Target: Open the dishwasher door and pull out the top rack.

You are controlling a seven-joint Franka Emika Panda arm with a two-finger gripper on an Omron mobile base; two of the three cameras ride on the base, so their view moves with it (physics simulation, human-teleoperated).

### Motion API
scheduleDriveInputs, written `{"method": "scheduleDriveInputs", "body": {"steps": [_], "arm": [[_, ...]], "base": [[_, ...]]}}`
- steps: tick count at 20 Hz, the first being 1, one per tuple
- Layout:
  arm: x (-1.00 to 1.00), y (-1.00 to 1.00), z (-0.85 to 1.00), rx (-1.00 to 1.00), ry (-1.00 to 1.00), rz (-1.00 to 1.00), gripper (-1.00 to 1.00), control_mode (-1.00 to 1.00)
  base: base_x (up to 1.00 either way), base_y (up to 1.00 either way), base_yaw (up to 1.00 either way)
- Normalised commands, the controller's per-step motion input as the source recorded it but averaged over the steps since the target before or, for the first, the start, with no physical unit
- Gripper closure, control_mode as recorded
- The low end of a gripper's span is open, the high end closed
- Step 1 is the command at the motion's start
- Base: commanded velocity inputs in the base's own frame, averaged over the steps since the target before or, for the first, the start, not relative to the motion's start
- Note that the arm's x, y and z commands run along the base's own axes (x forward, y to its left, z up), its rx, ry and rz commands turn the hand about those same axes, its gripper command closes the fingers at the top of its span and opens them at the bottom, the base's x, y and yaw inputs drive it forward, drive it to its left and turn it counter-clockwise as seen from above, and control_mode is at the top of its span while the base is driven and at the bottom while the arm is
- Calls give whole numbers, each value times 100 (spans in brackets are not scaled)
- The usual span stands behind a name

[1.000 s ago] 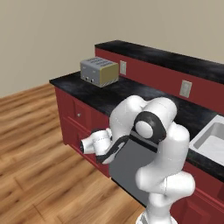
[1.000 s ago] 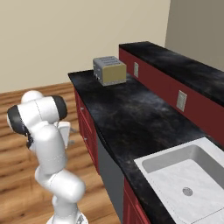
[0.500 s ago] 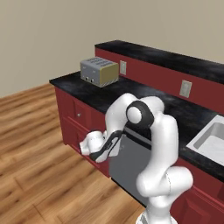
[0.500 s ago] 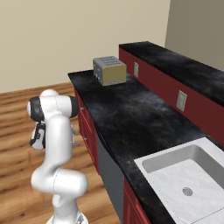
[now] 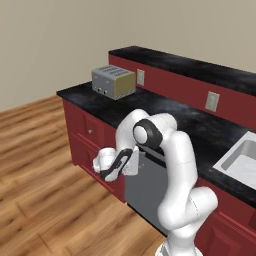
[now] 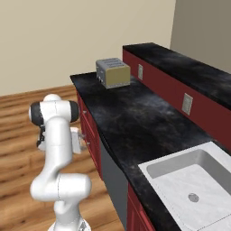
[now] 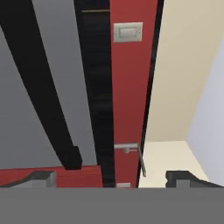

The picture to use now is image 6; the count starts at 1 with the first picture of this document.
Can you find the silver and beige toaster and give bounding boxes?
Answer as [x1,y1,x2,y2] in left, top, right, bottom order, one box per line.
[95,57,132,90]

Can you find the grey dishwasher door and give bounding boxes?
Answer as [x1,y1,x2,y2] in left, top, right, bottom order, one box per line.
[98,136,130,231]

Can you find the red drawer cabinet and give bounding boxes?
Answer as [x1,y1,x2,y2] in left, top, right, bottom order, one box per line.
[76,91,105,181]

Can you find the grey wall socket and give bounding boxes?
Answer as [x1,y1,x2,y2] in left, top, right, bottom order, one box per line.
[137,63,144,81]
[180,92,194,116]

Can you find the red raised counter panel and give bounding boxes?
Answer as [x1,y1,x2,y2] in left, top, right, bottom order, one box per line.
[122,49,231,143]

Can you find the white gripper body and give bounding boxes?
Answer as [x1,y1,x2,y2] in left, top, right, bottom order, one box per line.
[70,126,88,155]

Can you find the red cupboard under sink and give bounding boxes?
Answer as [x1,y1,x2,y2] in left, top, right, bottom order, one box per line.
[125,181,158,231]

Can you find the white marble sink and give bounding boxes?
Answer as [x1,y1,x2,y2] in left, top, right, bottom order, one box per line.
[137,141,231,231]

